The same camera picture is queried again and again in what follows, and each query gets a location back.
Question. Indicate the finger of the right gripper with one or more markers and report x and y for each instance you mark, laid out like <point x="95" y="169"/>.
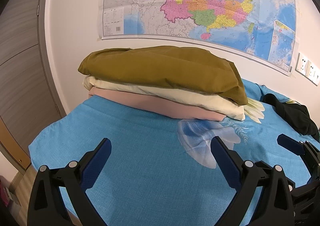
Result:
<point x="290" y="144"/>

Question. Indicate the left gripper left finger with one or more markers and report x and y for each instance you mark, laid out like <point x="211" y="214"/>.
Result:
<point x="46" y="205"/>

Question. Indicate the blue floral bed sheet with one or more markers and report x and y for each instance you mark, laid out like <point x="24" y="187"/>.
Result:
<point x="161" y="170"/>

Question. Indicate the cream pillow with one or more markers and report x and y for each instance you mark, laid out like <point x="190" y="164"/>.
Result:
<point x="209" y="102"/>

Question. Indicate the black garment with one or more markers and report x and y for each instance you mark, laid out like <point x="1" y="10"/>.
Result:
<point x="296" y="115"/>

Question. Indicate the pink pillow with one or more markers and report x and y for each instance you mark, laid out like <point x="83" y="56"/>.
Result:
<point x="157" y="105"/>

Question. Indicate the grey wooden wardrobe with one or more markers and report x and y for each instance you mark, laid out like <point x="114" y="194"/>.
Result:
<point x="29" y="99"/>

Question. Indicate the colourful wall map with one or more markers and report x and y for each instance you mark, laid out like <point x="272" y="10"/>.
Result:
<point x="263" y="30"/>

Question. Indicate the olive brown jacket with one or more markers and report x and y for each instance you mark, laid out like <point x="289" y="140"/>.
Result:
<point x="190" y="68"/>

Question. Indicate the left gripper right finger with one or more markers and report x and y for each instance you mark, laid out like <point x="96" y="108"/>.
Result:
<point x="242" y="175"/>

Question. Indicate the white middle wall socket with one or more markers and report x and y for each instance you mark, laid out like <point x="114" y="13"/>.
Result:
<point x="310" y="71"/>

